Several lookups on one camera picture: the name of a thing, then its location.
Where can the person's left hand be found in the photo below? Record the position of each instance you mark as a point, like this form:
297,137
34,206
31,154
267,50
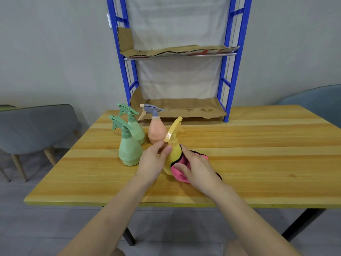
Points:
149,165

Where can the person's right hand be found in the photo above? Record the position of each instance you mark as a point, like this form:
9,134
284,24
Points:
200,174

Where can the person's left thumb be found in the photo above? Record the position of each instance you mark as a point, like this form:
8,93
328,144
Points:
165,151

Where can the person's right thumb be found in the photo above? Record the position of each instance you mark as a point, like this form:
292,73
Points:
180,170

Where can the pink cleaning cloth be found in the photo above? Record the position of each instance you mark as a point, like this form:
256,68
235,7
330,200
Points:
181,176

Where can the yellow spray bottle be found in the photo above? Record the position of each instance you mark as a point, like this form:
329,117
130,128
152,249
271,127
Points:
174,154

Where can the person's left forearm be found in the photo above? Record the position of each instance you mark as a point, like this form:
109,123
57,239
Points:
106,223

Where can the person's right forearm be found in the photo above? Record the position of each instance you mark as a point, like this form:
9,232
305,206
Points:
250,223

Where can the peach spray bottle grey head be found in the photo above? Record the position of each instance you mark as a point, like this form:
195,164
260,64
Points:
157,131

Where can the green spray bottle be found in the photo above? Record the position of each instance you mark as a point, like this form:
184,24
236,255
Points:
136,127
129,150

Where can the stained brown cardboard sheet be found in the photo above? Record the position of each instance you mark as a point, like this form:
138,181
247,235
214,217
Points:
183,107

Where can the black table leg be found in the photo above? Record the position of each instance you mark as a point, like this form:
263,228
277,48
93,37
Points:
303,223
129,237

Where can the torn brown cardboard sheet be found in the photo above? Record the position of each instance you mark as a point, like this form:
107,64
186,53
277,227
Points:
170,51

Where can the blue metal shelf rack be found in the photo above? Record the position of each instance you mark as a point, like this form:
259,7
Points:
232,63

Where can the white backing cloth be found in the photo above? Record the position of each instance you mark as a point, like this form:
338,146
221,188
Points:
178,23

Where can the grey upholstered chair wooden legs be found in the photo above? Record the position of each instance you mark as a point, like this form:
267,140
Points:
37,127

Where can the blue-grey upholstered chair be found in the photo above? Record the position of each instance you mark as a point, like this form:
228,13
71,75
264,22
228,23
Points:
317,103

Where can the white wall socket plate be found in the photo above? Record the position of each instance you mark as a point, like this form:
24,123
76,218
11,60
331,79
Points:
109,21

